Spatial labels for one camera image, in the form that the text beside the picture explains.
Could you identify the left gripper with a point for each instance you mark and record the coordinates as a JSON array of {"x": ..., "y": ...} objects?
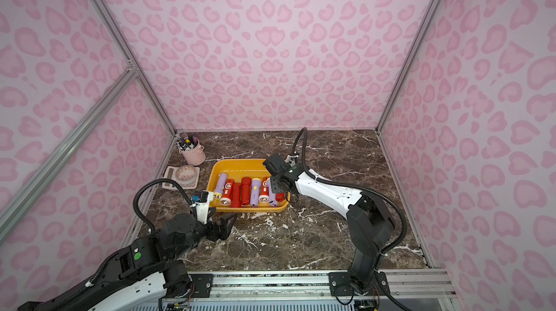
[{"x": 216, "y": 229}]

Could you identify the purple flashlight yellow head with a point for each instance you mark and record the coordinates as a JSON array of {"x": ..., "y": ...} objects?
[{"x": 273, "y": 202}]

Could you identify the red flashlight front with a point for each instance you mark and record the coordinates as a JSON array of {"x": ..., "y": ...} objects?
[{"x": 264, "y": 197}]

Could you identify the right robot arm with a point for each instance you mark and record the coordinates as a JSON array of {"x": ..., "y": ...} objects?
[{"x": 370, "y": 223}]

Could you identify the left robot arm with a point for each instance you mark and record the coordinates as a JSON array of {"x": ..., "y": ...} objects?
[{"x": 149, "y": 265}]

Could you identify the pink pen cup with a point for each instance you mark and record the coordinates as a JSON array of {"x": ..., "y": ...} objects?
[{"x": 191, "y": 149}]

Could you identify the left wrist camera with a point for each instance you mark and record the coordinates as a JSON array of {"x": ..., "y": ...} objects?
[{"x": 202, "y": 200}]

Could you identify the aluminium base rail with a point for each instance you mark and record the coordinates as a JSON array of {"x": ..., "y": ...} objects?
[{"x": 421, "y": 289}]

